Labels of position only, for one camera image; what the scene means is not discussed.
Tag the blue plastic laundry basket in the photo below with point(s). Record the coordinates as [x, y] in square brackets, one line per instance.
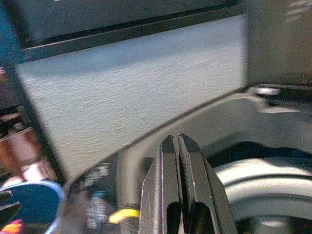
[36, 202]

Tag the grey cabinet panel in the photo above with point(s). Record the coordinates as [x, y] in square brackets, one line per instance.
[126, 92]

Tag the grey top-load washing machine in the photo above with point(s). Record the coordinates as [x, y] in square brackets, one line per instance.
[243, 126]

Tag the black framed dark panel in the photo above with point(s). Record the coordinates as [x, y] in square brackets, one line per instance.
[109, 22]

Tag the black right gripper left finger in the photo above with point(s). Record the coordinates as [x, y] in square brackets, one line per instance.
[156, 190]

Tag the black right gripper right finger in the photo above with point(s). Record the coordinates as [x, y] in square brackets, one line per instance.
[207, 185]

